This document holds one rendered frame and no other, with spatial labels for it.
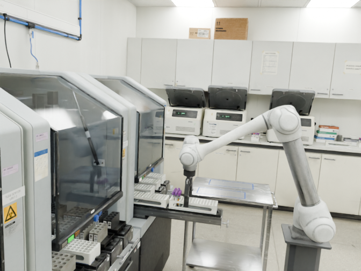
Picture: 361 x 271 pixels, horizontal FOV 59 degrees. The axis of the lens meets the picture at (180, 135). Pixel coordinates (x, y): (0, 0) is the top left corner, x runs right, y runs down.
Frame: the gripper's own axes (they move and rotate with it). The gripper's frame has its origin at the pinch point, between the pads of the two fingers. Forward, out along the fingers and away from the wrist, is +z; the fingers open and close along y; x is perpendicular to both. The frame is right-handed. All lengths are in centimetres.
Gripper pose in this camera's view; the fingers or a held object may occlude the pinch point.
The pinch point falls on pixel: (187, 200)
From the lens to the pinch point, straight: 206.1
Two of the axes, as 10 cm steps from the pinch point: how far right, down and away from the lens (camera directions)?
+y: 2.1, -1.5, 9.7
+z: -0.5, 9.9, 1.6
